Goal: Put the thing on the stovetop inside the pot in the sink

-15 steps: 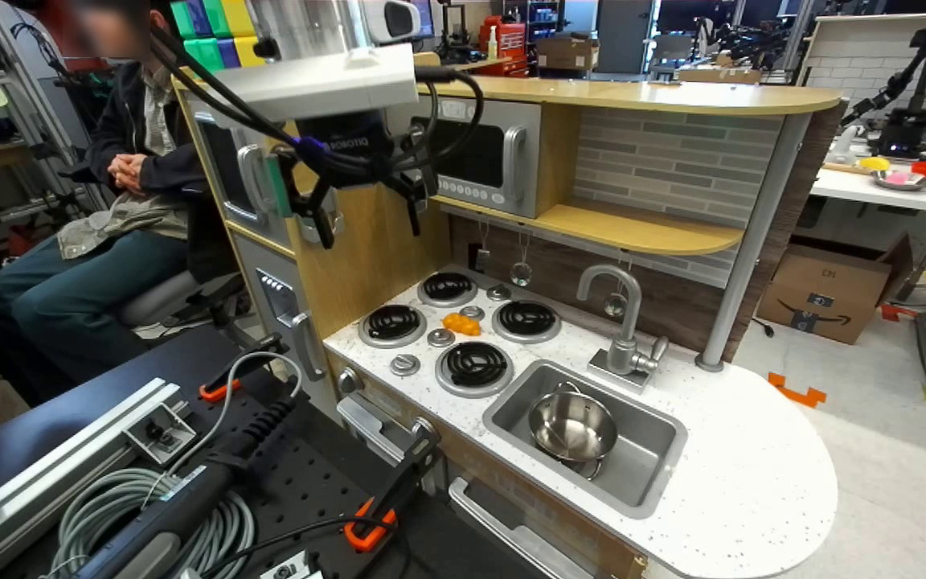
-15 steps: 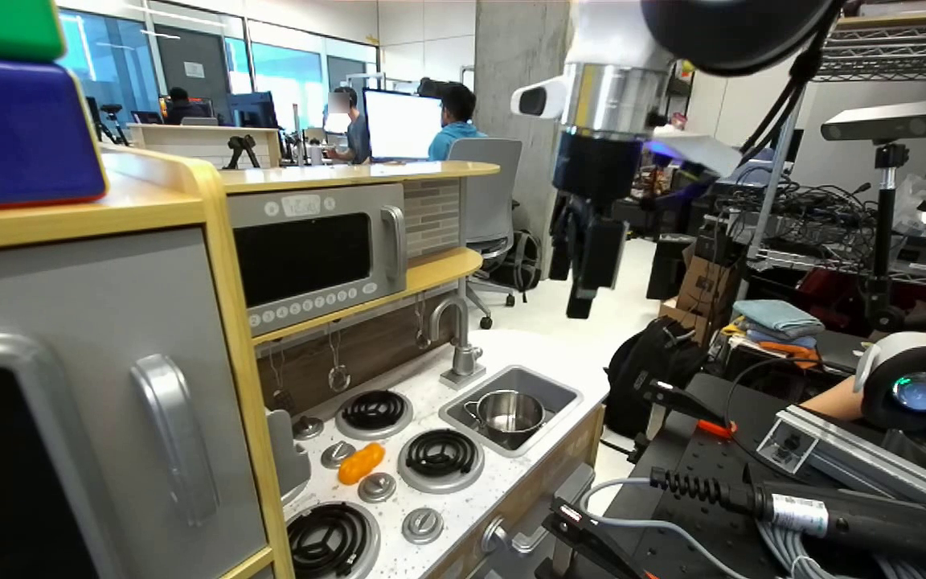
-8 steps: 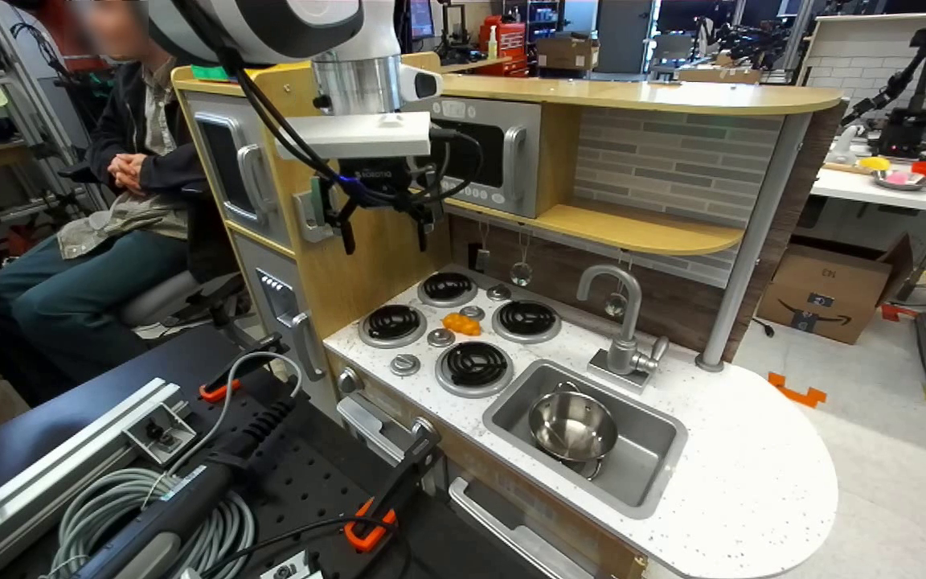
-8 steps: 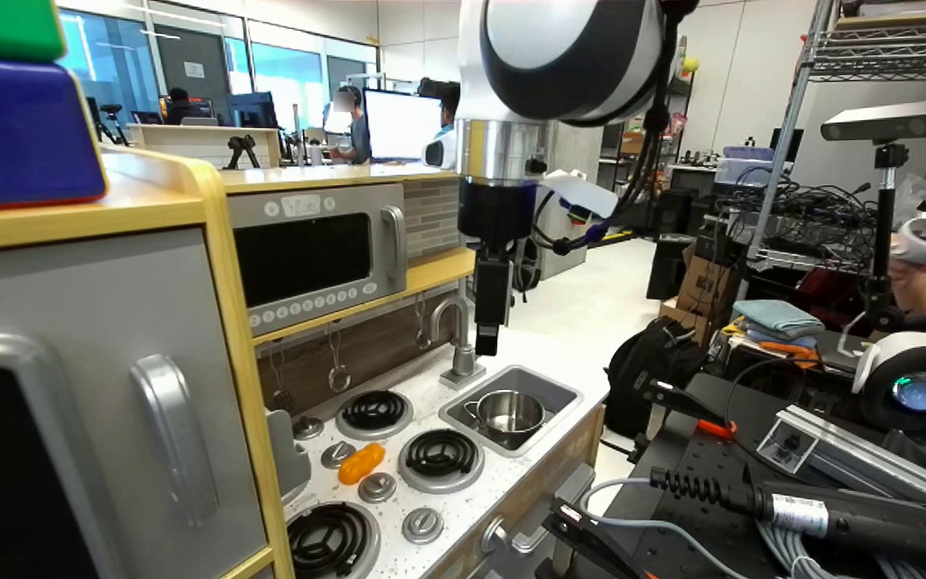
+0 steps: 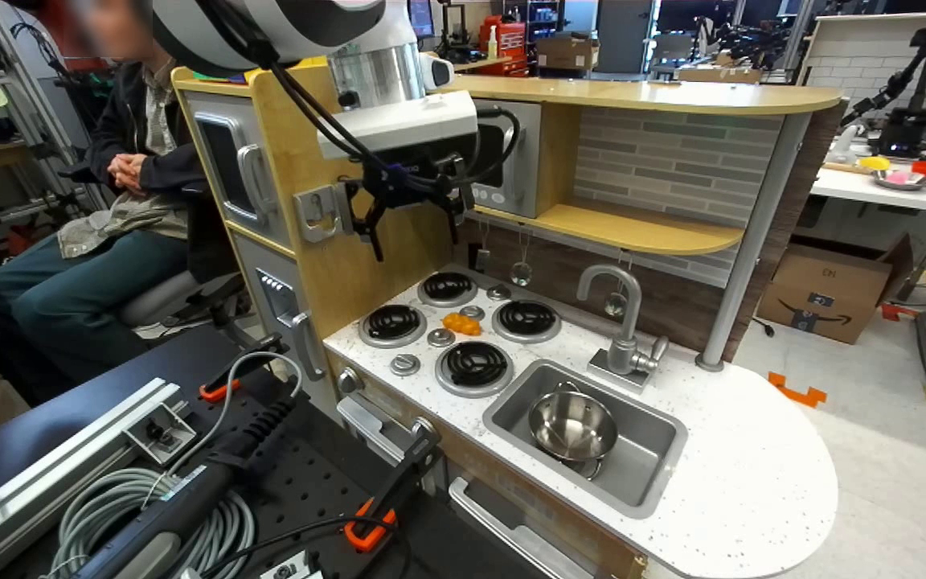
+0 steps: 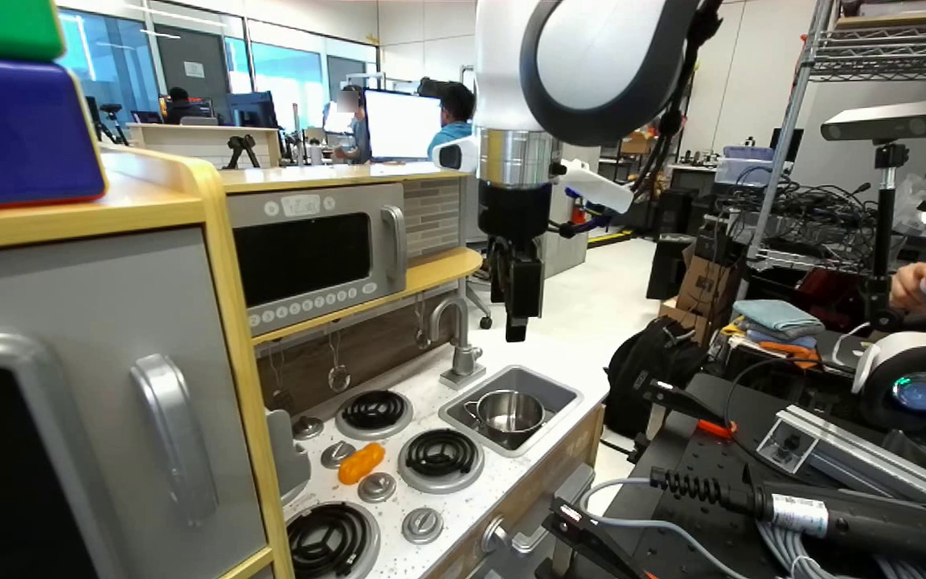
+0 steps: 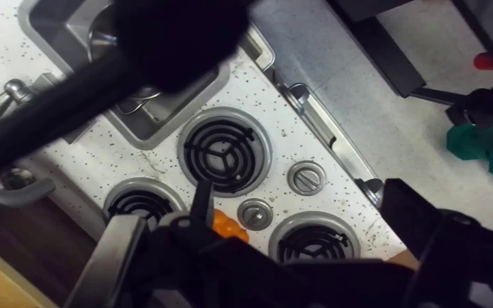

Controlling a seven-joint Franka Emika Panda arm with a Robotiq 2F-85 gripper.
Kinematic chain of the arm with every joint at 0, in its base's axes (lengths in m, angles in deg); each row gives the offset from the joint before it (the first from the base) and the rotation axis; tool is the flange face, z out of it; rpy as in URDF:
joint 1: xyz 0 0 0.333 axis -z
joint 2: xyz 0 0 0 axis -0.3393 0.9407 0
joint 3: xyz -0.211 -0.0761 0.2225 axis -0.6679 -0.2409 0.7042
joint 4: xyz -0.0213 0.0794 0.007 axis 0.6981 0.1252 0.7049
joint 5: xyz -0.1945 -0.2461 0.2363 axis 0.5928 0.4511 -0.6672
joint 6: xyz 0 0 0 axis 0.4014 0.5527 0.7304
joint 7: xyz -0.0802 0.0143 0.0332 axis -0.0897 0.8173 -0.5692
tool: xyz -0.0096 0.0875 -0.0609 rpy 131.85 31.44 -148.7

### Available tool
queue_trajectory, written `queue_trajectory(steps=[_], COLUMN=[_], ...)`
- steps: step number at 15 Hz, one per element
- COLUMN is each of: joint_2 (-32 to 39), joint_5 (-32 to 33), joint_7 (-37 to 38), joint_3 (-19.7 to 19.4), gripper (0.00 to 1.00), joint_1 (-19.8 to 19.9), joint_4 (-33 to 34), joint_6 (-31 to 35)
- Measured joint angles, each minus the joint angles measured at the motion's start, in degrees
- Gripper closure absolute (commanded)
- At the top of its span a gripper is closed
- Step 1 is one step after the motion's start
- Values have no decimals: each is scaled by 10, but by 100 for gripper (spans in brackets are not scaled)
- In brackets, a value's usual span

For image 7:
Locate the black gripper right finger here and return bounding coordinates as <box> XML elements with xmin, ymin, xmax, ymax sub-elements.
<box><xmin>378</xmin><ymin>177</ymin><xmax>479</xmax><ymax>271</ymax></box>

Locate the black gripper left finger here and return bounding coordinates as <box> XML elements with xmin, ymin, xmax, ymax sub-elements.
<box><xmin>188</xmin><ymin>178</ymin><xmax>215</xmax><ymax>233</ymax></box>

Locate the orange toy bell pepper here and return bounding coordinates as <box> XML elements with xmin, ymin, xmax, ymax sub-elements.
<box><xmin>210</xmin><ymin>207</ymin><xmax>251</xmax><ymax>245</ymax></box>

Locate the grey toy sink basin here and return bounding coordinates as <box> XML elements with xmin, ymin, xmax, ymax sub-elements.
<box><xmin>17</xmin><ymin>0</ymin><xmax>277</xmax><ymax>151</ymax></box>

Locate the small steel pot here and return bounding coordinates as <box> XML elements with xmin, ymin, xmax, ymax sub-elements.
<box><xmin>85</xmin><ymin>24</ymin><xmax>166</xmax><ymax>118</ymax></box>

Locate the grey stove knob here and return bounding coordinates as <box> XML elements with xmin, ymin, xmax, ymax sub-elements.
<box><xmin>236</xmin><ymin>197</ymin><xmax>275</xmax><ymax>233</ymax></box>
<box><xmin>285</xmin><ymin>159</ymin><xmax>328</xmax><ymax>199</ymax></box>

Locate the black coil stove burner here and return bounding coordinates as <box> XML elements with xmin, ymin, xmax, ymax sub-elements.
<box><xmin>101</xmin><ymin>177</ymin><xmax>188</xmax><ymax>230</ymax></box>
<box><xmin>267</xmin><ymin>211</ymin><xmax>363</xmax><ymax>266</ymax></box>
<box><xmin>176</xmin><ymin>108</ymin><xmax>272</xmax><ymax>200</ymax></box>

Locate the toy kitchen play set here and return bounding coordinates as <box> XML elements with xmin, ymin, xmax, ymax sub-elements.
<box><xmin>0</xmin><ymin>0</ymin><xmax>424</xmax><ymax>308</ymax></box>

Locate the red plastic cap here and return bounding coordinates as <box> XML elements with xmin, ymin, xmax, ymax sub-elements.
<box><xmin>472</xmin><ymin>50</ymin><xmax>493</xmax><ymax>74</ymax></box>

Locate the grey cabinet door handle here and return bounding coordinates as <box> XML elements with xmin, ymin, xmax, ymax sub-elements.
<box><xmin>279</xmin><ymin>82</ymin><xmax>386</xmax><ymax>209</ymax></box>

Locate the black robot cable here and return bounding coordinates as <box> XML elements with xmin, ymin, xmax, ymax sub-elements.
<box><xmin>0</xmin><ymin>0</ymin><xmax>253</xmax><ymax>185</ymax></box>

